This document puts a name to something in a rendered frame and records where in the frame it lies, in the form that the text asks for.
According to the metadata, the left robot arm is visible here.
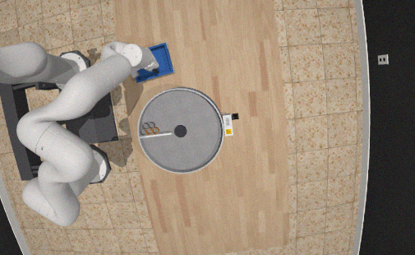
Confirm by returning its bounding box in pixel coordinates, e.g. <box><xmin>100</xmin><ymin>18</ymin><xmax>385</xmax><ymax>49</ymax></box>
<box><xmin>0</xmin><ymin>42</ymin><xmax>87</xmax><ymax>90</ymax></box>

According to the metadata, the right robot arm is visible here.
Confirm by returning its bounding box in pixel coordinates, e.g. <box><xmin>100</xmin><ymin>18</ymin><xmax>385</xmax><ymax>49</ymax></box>
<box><xmin>16</xmin><ymin>41</ymin><xmax>153</xmax><ymax>226</ymax></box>

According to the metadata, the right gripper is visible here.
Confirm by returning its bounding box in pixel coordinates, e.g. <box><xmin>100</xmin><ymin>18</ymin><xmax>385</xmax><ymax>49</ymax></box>
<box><xmin>144</xmin><ymin>54</ymin><xmax>159</xmax><ymax>74</ymax></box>

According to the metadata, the blue open-top crate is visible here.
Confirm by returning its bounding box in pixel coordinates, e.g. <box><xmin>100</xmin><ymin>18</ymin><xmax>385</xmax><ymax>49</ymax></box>
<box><xmin>136</xmin><ymin>43</ymin><xmax>173</xmax><ymax>83</ymax></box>

